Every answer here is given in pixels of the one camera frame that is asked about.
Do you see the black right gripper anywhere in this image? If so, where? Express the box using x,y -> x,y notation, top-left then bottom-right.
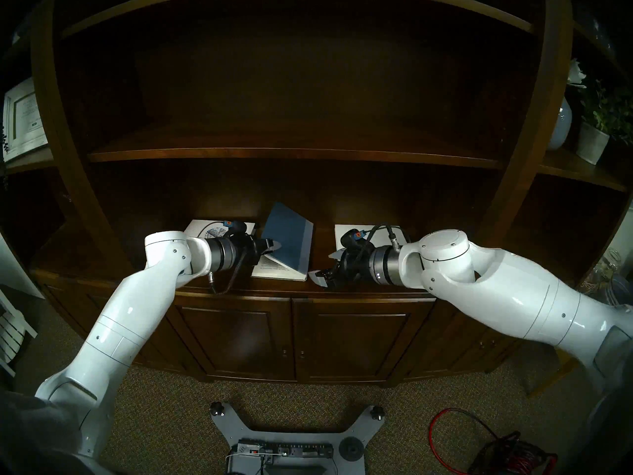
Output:
308,245 -> 377,289

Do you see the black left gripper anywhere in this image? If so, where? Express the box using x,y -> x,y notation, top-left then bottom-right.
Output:
231,233 -> 283,270

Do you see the blue cover hardback book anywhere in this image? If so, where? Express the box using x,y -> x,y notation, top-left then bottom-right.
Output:
251,202 -> 314,282

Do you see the white book pale blue spine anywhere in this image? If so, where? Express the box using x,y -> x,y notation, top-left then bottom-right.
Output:
335,224 -> 412,255

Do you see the white book with round print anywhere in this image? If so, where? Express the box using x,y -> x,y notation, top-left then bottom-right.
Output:
183,219 -> 257,238

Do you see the dark brown wooden bookcase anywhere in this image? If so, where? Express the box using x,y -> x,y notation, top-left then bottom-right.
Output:
0,0 -> 633,386

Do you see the round black rubber foot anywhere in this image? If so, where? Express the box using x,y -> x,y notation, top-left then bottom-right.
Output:
339,437 -> 364,462

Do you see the black power strip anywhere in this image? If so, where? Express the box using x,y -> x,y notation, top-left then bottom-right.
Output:
232,439 -> 337,462

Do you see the light wooden side table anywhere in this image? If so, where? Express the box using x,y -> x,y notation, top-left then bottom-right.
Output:
527,343 -> 583,398

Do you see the white round vase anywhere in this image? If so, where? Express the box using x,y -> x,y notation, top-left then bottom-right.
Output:
546,97 -> 573,151

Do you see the clear glass jar with sticks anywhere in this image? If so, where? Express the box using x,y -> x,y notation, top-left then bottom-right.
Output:
584,248 -> 623,289

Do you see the white slatted chair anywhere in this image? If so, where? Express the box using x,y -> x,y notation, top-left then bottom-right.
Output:
0,301 -> 38,377

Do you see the white framed certificate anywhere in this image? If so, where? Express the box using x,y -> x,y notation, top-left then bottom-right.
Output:
2,77 -> 49,163

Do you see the dark hanging bead plant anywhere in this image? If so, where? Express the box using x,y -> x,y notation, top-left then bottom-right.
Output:
0,123 -> 10,192

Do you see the green plant in white pot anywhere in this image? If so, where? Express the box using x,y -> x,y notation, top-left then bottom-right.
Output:
575,78 -> 633,165

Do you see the white artificial flower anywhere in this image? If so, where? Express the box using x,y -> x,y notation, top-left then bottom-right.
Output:
566,58 -> 588,89

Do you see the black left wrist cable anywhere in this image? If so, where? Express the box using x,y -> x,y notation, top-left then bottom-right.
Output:
208,246 -> 249,296

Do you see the grey metal robot base plate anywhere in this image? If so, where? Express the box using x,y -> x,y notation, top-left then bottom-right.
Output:
209,402 -> 386,475

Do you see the red cable coil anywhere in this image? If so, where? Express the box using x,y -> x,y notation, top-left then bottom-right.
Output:
428,407 -> 557,475

